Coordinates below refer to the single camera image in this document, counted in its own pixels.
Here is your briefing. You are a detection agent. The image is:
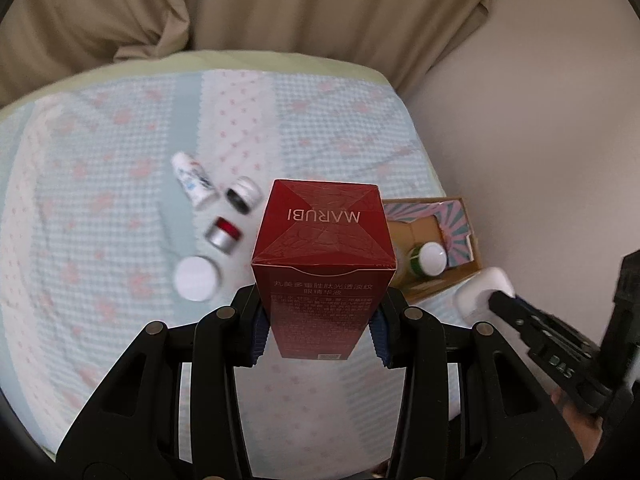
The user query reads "white earbuds case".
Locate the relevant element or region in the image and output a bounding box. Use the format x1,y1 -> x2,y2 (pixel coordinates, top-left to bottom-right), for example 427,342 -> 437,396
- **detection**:
454,266 -> 515,325

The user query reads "light green jar white lid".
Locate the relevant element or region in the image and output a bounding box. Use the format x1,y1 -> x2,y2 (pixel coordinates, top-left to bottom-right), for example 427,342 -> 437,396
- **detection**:
174,256 -> 220,302

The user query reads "dark green jar white lid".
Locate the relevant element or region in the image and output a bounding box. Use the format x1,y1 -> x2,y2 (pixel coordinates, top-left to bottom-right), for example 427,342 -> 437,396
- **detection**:
408,242 -> 448,278

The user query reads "cardboard box pink lining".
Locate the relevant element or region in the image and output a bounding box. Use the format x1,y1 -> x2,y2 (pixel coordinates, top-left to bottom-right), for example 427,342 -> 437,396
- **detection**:
383,197 -> 483,304

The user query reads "red silver small jar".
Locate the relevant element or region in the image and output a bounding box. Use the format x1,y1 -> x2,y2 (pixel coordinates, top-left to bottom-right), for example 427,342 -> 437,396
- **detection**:
205,217 -> 243,255

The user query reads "red Marubi carton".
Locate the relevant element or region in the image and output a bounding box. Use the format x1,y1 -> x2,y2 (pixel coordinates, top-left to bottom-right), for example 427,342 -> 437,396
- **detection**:
250,179 -> 396,360

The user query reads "white pill bottle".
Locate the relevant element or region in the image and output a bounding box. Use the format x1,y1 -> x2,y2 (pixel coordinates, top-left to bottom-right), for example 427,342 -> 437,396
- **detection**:
171,152 -> 219,210

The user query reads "black jar silver lid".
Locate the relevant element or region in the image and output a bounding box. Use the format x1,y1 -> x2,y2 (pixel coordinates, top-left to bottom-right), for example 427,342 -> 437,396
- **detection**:
226,177 -> 264,214

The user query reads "person's right hand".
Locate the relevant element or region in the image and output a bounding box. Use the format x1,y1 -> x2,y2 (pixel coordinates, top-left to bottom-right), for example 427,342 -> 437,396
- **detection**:
550,388 -> 603,462

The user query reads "blue checked floral bedsheet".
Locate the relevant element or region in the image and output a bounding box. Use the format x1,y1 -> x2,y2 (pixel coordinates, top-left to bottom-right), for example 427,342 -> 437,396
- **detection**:
1,151 -> 262,453

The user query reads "beige right curtain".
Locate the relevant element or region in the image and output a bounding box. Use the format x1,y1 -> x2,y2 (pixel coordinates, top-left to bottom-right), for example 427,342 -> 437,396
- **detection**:
114,0 -> 516,97

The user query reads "beige curtain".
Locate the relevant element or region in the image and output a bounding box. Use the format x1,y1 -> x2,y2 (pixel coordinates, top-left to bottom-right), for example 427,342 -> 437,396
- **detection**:
1,0 -> 190,105
114,0 -> 516,97

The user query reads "beige left curtain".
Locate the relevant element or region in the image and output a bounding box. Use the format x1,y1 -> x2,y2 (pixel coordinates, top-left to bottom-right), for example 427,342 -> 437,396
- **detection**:
1,0 -> 190,105

